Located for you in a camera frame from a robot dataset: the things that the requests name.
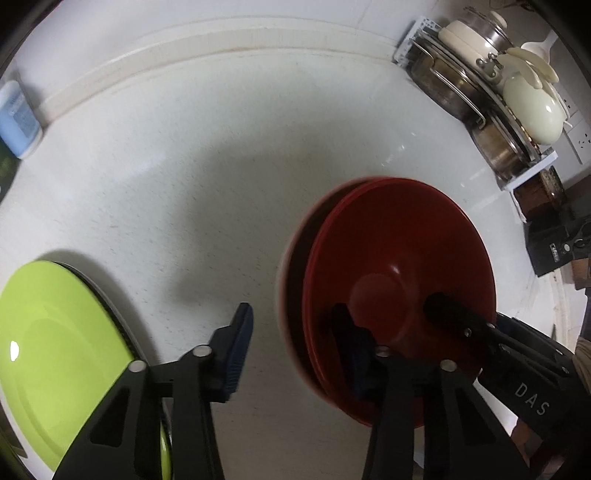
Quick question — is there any white pot rack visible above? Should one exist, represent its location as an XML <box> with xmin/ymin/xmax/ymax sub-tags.
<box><xmin>393</xmin><ymin>16</ymin><xmax>559</xmax><ymax>192</ymax></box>

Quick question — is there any steel pot with glass lid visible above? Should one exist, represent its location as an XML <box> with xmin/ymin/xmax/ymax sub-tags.
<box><xmin>462</xmin><ymin>7</ymin><xmax>511</xmax><ymax>51</ymax></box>

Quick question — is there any person's right forearm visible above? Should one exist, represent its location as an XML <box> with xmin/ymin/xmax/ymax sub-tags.
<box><xmin>574</xmin><ymin>337</ymin><xmax>591</xmax><ymax>386</ymax></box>

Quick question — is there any green dish soap bottle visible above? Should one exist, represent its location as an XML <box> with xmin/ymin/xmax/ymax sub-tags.
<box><xmin>0</xmin><ymin>138</ymin><xmax>19</xmax><ymax>204</ymax></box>

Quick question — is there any white pump bottle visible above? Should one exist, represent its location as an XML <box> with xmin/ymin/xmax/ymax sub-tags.
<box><xmin>0</xmin><ymin>80</ymin><xmax>43</xmax><ymax>159</ymax></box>

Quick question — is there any large cream pot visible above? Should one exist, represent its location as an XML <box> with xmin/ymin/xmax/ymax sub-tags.
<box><xmin>502</xmin><ymin>74</ymin><xmax>571</xmax><ymax>145</ymax></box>

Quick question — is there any green plate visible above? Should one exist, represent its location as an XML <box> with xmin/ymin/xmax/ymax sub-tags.
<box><xmin>0</xmin><ymin>261</ymin><xmax>172</xmax><ymax>476</ymax></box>

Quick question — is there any small steel pot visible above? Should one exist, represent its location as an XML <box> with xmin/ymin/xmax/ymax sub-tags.
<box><xmin>470</xmin><ymin>115</ymin><xmax>532</xmax><ymax>182</ymax></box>

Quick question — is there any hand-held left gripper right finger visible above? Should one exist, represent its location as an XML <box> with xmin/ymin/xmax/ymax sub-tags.
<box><xmin>330</xmin><ymin>302</ymin><xmax>522</xmax><ymax>480</ymax></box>

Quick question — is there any white ladle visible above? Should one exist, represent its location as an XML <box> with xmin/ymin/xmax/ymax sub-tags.
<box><xmin>521</xmin><ymin>30</ymin><xmax>561</xmax><ymax>63</ymax></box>

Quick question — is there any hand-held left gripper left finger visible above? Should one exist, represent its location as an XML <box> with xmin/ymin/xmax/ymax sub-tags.
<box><xmin>53</xmin><ymin>302</ymin><xmax>254</xmax><ymax>480</ymax></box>

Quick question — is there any red and black bowl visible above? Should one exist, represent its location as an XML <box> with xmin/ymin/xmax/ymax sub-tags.
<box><xmin>283</xmin><ymin>176</ymin><xmax>498</xmax><ymax>428</ymax></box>

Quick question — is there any small cream pot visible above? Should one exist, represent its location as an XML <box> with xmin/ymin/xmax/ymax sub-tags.
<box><xmin>438</xmin><ymin>19</ymin><xmax>504</xmax><ymax>81</ymax></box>

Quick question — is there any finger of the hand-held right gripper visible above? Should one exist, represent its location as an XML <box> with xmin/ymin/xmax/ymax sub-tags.
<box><xmin>424</xmin><ymin>293</ymin><xmax>498</xmax><ymax>352</ymax></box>
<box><xmin>496</xmin><ymin>313</ymin><xmax>574</xmax><ymax>357</ymax></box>

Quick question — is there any black knife block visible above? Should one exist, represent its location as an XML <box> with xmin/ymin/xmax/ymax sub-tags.
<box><xmin>524</xmin><ymin>203</ymin><xmax>591</xmax><ymax>278</ymax></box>

